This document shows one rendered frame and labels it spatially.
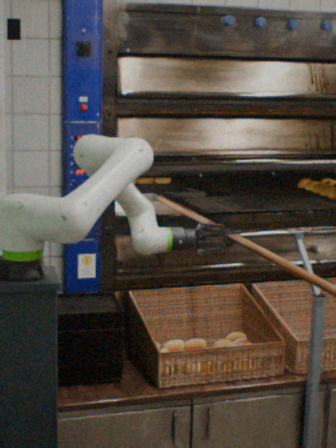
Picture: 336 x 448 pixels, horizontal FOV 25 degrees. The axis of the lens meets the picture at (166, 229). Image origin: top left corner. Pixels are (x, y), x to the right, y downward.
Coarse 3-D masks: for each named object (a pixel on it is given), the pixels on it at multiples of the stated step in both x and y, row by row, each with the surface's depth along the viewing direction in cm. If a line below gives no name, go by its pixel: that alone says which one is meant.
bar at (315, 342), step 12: (324, 228) 328; (216, 240) 314; (300, 240) 323; (300, 252) 321; (312, 288) 312; (312, 300) 310; (324, 300) 308; (312, 312) 311; (324, 312) 309; (312, 324) 311; (312, 336) 311; (312, 348) 312; (312, 360) 312; (312, 372) 313; (312, 384) 314; (312, 396) 315; (312, 408) 316; (312, 420) 317; (312, 432) 319; (312, 444) 320
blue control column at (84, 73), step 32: (64, 0) 310; (96, 0) 314; (64, 32) 313; (96, 32) 316; (64, 64) 315; (96, 64) 319; (64, 96) 318; (96, 96) 321; (64, 128) 321; (96, 128) 324; (64, 160) 323; (64, 192) 326; (64, 256) 332; (96, 256) 335; (64, 288) 335; (96, 288) 338
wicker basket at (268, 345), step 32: (192, 288) 352; (224, 288) 356; (160, 320) 346; (192, 320) 351; (224, 320) 356; (256, 320) 345; (160, 352) 302; (192, 352) 306; (224, 352) 311; (256, 352) 316; (160, 384) 305; (192, 384) 309
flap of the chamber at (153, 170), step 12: (156, 168) 323; (168, 168) 325; (180, 168) 327; (192, 168) 328; (204, 168) 330; (216, 168) 331; (228, 168) 333; (240, 168) 335; (252, 168) 336; (264, 168) 338; (276, 168) 340; (288, 168) 341; (300, 168) 343; (312, 168) 345; (324, 168) 347
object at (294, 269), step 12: (168, 204) 367; (192, 216) 336; (216, 228) 310; (240, 240) 289; (264, 252) 270; (276, 264) 261; (288, 264) 253; (300, 276) 245; (312, 276) 239; (324, 288) 231
